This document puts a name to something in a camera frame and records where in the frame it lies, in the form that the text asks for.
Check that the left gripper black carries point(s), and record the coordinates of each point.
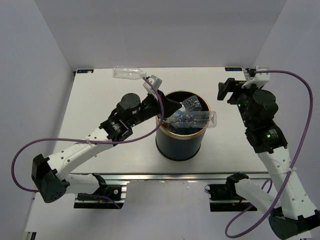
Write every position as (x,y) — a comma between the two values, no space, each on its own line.
(170,106)

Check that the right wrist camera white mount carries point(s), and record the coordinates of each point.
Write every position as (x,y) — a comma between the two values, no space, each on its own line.
(257,79)

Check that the right XDOF logo sticker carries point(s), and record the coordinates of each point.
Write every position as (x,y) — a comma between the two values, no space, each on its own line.
(233,69)

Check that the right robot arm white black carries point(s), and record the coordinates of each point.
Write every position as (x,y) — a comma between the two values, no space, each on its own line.
(291,212)

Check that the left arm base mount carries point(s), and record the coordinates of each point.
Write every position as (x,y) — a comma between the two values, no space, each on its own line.
(107,196)

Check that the left XDOF logo sticker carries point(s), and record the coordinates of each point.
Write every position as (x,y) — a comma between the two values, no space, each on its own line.
(85,71)

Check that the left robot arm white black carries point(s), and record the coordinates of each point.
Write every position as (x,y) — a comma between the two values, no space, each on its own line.
(53,175)

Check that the bottle white green blue label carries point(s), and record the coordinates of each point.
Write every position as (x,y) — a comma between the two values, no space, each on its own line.
(191,104)

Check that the clear bottle white blue cap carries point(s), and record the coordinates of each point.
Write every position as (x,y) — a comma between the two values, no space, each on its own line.
(128,73)

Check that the clear crushed bottle white cap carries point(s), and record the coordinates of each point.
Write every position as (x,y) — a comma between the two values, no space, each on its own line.
(192,119)

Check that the xdof logo sticker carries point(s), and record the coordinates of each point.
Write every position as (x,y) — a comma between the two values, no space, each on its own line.
(233,69)
(85,71)

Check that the black round bin gold rim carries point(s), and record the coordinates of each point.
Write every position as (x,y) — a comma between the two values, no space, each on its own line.
(183,143)

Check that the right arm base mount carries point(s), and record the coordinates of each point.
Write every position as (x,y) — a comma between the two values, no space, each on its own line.
(223,197)

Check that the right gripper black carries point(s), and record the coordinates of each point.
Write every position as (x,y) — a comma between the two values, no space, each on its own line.
(235,87)

